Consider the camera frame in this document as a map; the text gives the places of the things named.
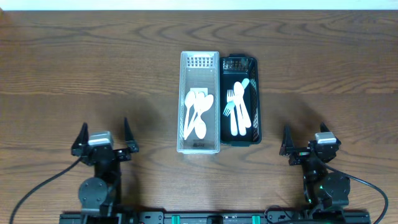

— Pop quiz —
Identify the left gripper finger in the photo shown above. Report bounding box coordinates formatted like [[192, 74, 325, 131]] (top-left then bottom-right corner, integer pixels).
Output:
[[74, 123, 89, 146], [124, 118, 135, 144]]

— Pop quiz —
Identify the white plastic spoon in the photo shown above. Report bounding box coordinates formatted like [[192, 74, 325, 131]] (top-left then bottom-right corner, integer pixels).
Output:
[[183, 90, 196, 138], [187, 92, 205, 133], [194, 112, 206, 139], [234, 78, 251, 128]]

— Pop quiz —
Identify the white plastic spoon angled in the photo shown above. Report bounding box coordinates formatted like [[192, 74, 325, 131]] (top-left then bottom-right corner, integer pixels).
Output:
[[184, 95, 214, 140]]

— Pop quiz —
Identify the black plastic basket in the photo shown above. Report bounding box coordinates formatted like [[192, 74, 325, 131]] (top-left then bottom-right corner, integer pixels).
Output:
[[220, 54, 262, 146]]

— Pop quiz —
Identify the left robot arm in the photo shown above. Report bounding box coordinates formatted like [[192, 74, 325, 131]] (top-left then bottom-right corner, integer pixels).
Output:
[[71, 119, 139, 223]]

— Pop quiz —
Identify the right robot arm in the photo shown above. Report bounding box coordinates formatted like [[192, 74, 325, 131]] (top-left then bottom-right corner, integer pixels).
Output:
[[279, 123, 350, 223]]

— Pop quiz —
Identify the clear plastic basket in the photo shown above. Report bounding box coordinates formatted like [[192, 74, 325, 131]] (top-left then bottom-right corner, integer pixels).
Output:
[[177, 51, 220, 154]]

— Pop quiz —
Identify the left black cable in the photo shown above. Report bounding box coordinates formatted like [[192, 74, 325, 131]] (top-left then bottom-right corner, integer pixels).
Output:
[[8, 157, 83, 224]]

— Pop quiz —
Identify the black cable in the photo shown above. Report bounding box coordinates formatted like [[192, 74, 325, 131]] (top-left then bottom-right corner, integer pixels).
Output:
[[264, 161, 389, 224], [8, 157, 83, 224]]

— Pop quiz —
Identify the black mounting rail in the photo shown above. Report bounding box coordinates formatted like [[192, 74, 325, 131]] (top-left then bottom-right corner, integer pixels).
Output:
[[59, 210, 371, 224]]

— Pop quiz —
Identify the right black cable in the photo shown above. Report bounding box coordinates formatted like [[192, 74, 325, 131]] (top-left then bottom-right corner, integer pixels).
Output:
[[264, 161, 389, 224]]

